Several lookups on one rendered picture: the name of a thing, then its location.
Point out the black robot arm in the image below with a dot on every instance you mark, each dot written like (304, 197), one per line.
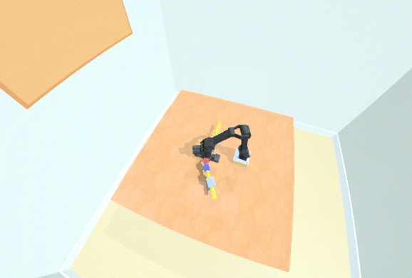
(208, 144)

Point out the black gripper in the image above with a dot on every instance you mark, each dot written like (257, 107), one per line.
(212, 157)

